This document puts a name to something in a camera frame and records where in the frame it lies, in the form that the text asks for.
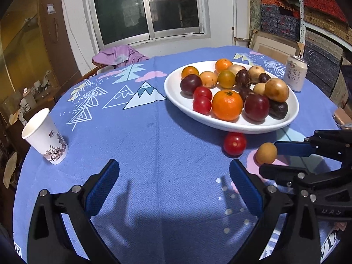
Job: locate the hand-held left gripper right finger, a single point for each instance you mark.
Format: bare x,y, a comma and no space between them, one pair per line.
244,188

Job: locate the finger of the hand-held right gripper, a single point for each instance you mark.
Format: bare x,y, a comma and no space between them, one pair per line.
291,148
277,173

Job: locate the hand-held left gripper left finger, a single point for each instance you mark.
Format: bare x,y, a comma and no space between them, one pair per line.
103,187

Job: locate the small tan pepino melon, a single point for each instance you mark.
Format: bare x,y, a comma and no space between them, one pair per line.
266,153

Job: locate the dark brown water chestnut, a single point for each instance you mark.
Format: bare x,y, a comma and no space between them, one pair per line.
243,78
264,77
278,110
244,93

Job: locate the red cherry tomato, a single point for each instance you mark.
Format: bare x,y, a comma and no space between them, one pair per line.
234,143
201,106
202,92

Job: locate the dark red plum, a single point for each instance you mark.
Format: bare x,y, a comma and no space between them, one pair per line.
256,107
191,84

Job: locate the large orange tangerine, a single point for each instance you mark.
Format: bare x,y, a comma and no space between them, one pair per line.
227,105

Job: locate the large tan pepino melon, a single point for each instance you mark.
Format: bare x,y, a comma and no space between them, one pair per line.
255,73

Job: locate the yellow-green tangerine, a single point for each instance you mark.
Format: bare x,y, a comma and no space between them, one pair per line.
226,79

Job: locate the striped orange-tan pepino melon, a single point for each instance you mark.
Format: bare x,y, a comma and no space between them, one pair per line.
208,79

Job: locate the white oval plate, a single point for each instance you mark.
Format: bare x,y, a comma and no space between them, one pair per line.
176,93

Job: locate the yellow-orange tangerine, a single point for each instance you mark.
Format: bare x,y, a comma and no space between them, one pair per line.
189,72

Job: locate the person's right hand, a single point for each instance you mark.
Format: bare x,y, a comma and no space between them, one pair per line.
341,226

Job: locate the brown paper package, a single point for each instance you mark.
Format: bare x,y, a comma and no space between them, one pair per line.
342,117

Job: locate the blue printed tablecloth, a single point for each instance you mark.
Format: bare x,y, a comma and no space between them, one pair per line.
137,132

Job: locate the white drink can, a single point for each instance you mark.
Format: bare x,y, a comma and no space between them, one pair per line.
294,74

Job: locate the white printed paper cup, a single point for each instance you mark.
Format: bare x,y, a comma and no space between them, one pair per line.
44,137

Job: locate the wooden chair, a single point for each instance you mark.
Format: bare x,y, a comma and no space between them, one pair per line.
90,73

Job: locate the white metal shelf rack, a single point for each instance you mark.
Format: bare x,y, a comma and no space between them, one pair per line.
302,19

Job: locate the purple garment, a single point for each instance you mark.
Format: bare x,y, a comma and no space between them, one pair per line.
118,55

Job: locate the white leaning board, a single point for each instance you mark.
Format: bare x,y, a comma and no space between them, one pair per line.
242,11

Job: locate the green marbled board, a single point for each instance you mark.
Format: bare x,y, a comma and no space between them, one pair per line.
254,5

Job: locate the wooden glass-door cabinet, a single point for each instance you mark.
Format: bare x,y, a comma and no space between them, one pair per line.
33,46

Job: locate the sliding glass window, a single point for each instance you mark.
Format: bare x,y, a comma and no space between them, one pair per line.
143,5

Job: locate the white paper label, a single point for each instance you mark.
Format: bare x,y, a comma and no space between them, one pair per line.
51,8

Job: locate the wooden picture frame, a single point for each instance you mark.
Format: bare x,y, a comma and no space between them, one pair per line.
275,45

